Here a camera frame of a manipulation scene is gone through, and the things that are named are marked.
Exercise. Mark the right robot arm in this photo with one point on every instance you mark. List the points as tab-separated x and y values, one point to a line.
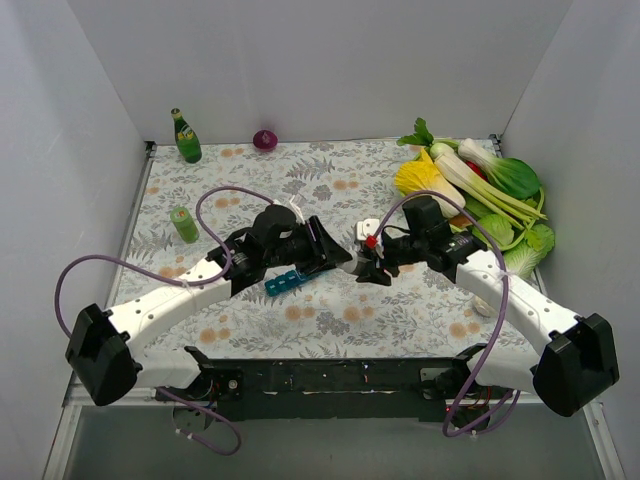
574	358

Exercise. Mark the white pill bottle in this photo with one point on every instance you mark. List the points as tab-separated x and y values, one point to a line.
353	266

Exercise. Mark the green can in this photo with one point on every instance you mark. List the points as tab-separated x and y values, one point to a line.
184	224

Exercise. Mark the bok choy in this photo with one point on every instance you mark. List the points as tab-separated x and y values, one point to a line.
509	175

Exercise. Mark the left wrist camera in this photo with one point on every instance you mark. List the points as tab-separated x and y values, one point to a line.
293	205

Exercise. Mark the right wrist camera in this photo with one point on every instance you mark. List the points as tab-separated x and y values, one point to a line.
366	236

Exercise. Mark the purple onion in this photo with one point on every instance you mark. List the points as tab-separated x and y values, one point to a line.
265	140

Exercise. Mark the green glass bottle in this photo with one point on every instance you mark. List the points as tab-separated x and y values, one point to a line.
186	139

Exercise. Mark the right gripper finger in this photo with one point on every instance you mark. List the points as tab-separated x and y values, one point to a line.
366	254
372	274

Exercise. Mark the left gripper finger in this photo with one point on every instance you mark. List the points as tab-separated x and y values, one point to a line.
314	267
327	251

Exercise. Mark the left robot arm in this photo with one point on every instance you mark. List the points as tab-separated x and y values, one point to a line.
108	348

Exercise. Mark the teal pill organizer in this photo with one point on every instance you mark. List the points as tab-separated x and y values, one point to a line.
285	282

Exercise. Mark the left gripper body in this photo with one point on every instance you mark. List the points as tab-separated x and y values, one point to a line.
316	243

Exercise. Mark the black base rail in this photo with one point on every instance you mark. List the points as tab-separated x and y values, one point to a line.
342	388

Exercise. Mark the yellow napa cabbage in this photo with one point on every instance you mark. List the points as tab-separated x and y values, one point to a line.
422	174

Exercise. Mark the parsley leaf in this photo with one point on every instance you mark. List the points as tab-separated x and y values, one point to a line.
421	135

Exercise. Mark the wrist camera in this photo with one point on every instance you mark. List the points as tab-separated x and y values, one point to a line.
293	205
366	236

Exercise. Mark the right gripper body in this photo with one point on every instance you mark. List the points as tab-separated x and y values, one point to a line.
380	261

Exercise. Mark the red pepper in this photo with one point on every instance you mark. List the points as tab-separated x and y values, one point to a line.
478	171

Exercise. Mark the green lettuce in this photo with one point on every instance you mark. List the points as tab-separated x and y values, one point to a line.
535	237

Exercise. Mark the floral table mat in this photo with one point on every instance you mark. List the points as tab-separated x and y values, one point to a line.
420	314

